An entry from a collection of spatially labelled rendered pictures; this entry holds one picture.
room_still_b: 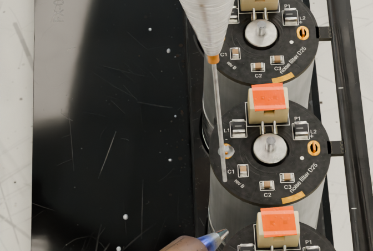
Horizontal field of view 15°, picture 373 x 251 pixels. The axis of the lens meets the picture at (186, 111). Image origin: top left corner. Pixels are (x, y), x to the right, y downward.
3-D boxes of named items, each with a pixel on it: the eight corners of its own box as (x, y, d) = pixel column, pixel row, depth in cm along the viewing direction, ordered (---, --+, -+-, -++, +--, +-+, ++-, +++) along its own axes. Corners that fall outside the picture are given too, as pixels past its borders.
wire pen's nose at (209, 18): (236, 26, 24) (230, -47, 23) (252, 64, 24) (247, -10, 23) (174, 38, 24) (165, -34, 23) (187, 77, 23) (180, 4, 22)
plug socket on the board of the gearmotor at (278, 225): (258, 261, 28) (260, 247, 27) (255, 221, 28) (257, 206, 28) (298, 259, 28) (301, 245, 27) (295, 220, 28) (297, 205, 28)
